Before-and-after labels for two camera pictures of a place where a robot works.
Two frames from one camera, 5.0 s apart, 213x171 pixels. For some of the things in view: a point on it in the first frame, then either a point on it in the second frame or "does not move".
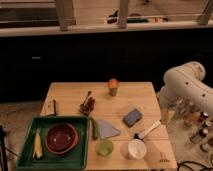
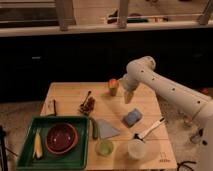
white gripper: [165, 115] -> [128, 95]
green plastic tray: [53, 161] does not move
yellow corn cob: [37, 151] does not move
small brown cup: [113, 91] does not move
